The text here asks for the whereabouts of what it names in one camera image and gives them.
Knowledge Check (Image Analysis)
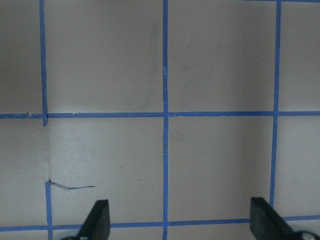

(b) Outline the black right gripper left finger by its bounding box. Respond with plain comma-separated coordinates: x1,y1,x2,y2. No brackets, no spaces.
77,199,111,240

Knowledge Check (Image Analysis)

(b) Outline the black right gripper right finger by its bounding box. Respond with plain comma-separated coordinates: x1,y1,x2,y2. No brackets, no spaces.
250,197,302,240

